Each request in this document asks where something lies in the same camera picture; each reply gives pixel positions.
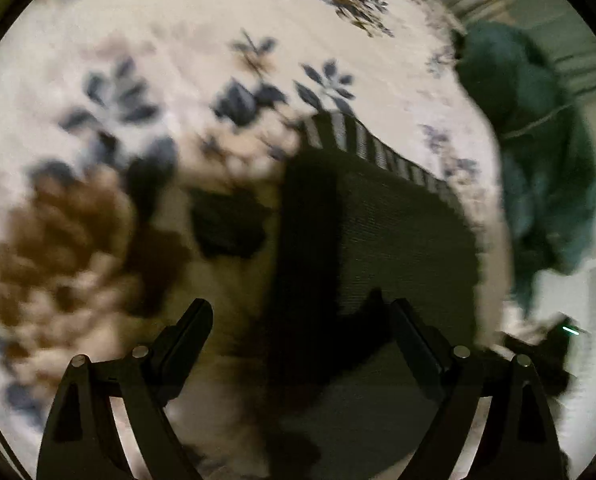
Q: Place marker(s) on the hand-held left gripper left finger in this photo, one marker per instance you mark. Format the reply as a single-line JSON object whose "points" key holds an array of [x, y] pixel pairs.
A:
{"points": [[188, 342]]}

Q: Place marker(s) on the floral bed quilt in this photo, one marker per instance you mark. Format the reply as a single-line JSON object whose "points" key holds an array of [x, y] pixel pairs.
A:
{"points": [[153, 85]]}

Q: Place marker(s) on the wide grey-green curtain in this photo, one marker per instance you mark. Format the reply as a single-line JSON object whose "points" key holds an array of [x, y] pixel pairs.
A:
{"points": [[547, 5]]}

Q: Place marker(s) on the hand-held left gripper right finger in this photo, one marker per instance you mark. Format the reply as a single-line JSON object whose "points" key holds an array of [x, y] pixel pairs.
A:
{"points": [[413, 345]]}

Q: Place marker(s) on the teal plush blanket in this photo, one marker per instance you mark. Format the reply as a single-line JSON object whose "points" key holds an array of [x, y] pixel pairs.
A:
{"points": [[537, 160]]}

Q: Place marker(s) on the dark striped sweater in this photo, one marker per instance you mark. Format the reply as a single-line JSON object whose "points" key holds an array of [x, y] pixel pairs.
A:
{"points": [[377, 230]]}

